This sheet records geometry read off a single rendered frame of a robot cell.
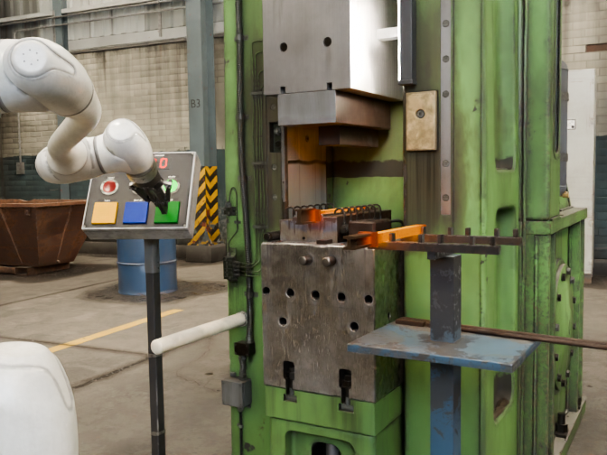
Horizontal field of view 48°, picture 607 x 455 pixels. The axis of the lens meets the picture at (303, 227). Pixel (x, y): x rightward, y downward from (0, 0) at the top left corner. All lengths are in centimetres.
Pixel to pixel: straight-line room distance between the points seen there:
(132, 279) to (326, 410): 474
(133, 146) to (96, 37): 901
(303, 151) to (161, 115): 742
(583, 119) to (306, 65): 533
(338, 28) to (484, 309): 91
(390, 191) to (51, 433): 168
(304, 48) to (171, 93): 761
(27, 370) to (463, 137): 139
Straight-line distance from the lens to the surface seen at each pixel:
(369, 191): 249
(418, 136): 204
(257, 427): 249
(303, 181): 237
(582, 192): 718
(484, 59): 203
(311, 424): 214
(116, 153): 180
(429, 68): 207
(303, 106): 207
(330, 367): 204
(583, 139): 718
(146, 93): 989
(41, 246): 834
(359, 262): 193
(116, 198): 225
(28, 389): 104
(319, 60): 206
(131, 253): 663
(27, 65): 127
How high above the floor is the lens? 112
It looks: 4 degrees down
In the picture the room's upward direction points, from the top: 1 degrees counter-clockwise
